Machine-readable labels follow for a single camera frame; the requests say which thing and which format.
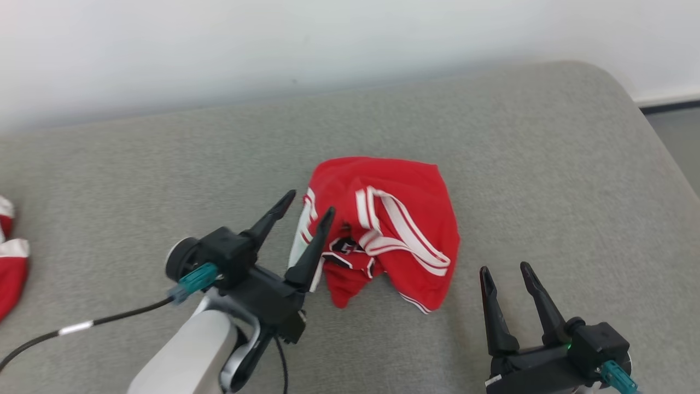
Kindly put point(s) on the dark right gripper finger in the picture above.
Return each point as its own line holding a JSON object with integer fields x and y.
{"x": 548, "y": 320}
{"x": 496, "y": 323}

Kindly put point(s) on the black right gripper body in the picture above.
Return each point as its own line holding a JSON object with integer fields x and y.
{"x": 547, "y": 369}

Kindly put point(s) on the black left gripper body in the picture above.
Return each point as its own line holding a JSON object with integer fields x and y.
{"x": 262, "y": 295}

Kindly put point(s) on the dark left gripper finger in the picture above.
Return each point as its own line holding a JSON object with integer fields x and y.
{"x": 311, "y": 257}
{"x": 268, "y": 219}

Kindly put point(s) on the red basketball jersey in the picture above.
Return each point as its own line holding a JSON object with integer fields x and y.
{"x": 415, "y": 186}

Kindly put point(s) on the red Bulls 23 shorts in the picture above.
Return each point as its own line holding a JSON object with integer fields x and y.
{"x": 11, "y": 279}

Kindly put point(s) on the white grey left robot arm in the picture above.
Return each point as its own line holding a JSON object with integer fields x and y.
{"x": 186, "y": 350}

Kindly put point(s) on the black wall baseboard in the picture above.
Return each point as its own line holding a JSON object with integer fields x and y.
{"x": 672, "y": 105}

